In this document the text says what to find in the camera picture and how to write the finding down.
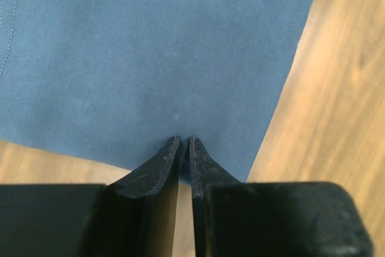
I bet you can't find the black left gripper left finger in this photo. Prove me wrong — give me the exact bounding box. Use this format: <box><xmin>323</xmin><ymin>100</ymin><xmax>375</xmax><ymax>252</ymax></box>
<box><xmin>1</xmin><ymin>137</ymin><xmax>180</xmax><ymax>256</ymax></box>

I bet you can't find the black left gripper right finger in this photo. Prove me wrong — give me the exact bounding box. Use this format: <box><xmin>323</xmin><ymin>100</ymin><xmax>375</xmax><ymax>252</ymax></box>
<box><xmin>188</xmin><ymin>137</ymin><xmax>374</xmax><ymax>256</ymax></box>

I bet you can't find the blue-grey t-shirt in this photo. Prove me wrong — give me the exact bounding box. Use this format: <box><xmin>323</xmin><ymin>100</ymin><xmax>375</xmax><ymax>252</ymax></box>
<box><xmin>1</xmin><ymin>0</ymin><xmax>313</xmax><ymax>181</ymax></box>

